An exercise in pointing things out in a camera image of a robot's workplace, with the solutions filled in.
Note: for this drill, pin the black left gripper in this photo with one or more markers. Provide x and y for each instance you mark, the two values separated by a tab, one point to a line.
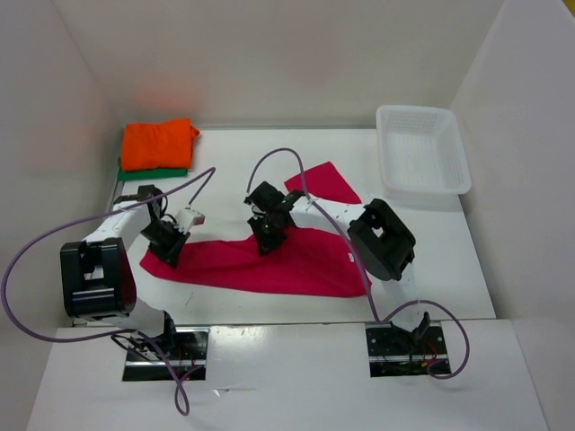
171	254

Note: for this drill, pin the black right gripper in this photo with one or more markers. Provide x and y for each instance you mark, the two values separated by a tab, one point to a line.
266	245

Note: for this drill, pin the pink t-shirt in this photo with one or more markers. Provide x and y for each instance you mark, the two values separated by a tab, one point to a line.
309	262

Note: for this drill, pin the green t-shirt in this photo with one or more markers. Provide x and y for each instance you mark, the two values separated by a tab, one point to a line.
155	174

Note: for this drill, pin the orange t-shirt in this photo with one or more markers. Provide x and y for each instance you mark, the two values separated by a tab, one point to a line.
147	146

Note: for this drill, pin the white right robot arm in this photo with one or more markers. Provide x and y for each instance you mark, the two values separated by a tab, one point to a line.
380	243

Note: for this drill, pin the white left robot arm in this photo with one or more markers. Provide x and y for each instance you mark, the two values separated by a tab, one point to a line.
98	283

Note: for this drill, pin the white plastic basket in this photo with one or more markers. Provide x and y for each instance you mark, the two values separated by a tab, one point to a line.
421	151

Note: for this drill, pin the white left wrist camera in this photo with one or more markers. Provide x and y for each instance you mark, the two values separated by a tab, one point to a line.
188	217

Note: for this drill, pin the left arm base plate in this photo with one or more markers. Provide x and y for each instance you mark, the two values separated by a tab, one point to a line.
186	352

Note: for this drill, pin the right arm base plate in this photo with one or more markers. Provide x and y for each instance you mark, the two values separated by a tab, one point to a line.
393	352

